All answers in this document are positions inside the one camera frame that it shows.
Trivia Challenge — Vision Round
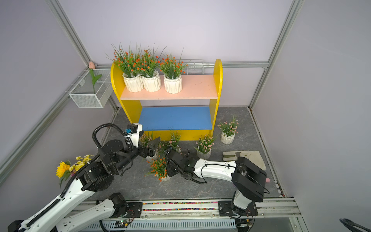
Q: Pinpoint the orange flower pot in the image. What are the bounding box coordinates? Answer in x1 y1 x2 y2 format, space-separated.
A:
160 51 188 94
146 158 170 182
136 46 163 92
108 44 144 92

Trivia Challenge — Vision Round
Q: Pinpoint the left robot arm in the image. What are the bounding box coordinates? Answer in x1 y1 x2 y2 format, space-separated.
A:
8 138 159 232

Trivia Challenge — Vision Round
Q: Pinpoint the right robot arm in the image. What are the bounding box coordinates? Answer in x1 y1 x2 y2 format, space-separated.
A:
164 149 270 219

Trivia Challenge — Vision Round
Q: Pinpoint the yellow rack with coloured shelves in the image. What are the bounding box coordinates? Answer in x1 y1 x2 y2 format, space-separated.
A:
111 59 223 141

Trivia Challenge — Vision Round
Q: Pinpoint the pink flower pot far left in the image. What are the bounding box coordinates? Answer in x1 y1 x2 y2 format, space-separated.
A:
140 133 158 163

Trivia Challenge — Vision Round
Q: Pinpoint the pink flower pot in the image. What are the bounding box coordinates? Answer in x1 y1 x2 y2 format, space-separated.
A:
195 135 214 160
158 131 181 155
217 116 239 145
140 133 158 163

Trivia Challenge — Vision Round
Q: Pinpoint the pink flower pot middle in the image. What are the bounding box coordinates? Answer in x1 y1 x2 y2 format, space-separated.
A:
158 131 181 155

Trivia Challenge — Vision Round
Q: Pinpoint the pink flower pot far right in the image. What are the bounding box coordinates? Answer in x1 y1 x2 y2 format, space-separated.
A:
217 116 239 145

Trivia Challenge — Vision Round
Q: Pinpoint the white grey work glove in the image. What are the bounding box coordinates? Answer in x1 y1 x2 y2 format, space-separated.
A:
222 151 266 170

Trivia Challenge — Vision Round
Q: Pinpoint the sunflower bouquet in basket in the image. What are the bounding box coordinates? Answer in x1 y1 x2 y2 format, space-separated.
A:
56 154 94 187

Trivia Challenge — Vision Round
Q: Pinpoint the pink artificial tulip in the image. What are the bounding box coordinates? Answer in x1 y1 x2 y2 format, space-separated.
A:
88 61 102 94

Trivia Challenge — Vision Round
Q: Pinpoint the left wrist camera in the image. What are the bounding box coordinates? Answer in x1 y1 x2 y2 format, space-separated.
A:
124 123 144 148

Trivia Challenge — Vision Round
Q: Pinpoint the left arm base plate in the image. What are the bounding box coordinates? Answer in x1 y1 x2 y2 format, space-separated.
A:
114 202 143 218

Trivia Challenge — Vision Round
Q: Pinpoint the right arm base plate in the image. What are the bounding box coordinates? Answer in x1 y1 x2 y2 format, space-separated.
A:
218 200 258 218

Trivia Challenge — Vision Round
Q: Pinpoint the white wire wall basket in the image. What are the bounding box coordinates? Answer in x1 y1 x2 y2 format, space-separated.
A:
69 69 113 109

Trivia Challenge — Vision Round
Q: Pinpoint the white wire rail basket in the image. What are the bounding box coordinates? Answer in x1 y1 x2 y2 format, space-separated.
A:
183 59 205 75

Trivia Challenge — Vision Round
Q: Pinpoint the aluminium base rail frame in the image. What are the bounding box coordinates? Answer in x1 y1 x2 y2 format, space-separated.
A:
69 198 308 232

